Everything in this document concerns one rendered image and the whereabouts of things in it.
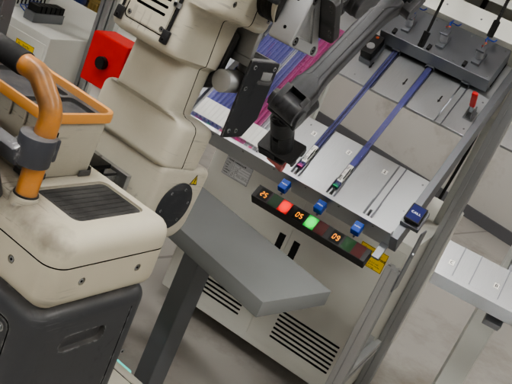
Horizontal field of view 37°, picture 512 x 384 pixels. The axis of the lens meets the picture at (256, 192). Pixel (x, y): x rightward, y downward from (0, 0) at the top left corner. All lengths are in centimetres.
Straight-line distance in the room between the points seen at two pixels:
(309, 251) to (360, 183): 42
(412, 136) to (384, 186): 357
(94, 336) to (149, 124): 42
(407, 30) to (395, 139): 341
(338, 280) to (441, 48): 73
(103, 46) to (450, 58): 103
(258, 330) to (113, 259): 137
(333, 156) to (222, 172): 52
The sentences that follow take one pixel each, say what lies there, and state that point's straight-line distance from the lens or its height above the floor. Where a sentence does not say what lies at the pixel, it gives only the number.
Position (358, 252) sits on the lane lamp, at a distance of 190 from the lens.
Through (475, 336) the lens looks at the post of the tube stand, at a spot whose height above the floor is 56.
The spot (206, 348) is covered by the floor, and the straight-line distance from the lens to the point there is 252.
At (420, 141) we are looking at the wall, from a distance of 552.
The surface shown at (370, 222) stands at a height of 73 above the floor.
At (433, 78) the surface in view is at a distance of 223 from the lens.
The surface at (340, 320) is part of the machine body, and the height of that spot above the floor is 31.
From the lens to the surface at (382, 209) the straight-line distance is 195.
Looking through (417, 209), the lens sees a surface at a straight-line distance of 191.
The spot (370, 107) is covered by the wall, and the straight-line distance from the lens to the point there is 576.
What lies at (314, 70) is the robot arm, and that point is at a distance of 170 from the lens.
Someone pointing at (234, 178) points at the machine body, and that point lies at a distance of 242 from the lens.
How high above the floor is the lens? 130
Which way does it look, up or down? 19 degrees down
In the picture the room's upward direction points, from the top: 23 degrees clockwise
